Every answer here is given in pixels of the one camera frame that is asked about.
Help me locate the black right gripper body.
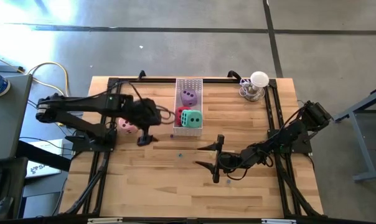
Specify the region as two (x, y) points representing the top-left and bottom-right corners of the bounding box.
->
(213, 134), (248, 184)

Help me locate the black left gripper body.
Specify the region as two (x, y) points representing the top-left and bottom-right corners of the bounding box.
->
(125, 98), (162, 129)

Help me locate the large pink foam die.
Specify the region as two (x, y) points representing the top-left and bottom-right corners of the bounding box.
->
(118, 117), (139, 136)

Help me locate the large green foam die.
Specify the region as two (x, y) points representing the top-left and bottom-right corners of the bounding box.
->
(180, 109), (204, 129)

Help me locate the large purple foam die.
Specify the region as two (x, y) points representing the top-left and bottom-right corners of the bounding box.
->
(179, 88), (199, 108)

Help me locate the white perforated basket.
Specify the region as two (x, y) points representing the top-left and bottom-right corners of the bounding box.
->
(172, 77), (204, 137)

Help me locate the large red foam die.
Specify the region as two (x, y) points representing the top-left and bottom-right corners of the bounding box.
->
(174, 106), (190, 127)

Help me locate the white mushroom lamp brass base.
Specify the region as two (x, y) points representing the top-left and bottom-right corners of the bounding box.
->
(239, 70), (270, 103)

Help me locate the white printed box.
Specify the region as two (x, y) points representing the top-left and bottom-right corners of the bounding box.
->
(25, 138), (64, 179)

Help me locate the grey side desk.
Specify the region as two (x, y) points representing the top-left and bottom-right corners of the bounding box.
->
(0, 73), (33, 163)

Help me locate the dark computer desk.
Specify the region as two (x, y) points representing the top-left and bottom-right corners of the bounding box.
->
(0, 157), (29, 224)

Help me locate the grey computer mouse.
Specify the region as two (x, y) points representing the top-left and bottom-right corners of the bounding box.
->
(0, 196), (14, 220)

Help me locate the black aluminium table frame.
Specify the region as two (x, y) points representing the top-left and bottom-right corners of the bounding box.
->
(59, 70), (324, 218)

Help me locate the white lamp cable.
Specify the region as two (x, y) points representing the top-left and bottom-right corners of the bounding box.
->
(239, 78), (253, 97)

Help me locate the silver aluminium bracket strip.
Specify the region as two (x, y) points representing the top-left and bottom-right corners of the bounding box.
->
(87, 217), (123, 223)
(261, 218), (297, 224)

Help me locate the yellow cable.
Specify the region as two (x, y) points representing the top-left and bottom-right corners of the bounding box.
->
(0, 52), (71, 100)

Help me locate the grey metal desk frame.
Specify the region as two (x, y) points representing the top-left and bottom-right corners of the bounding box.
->
(332, 85), (376, 183)

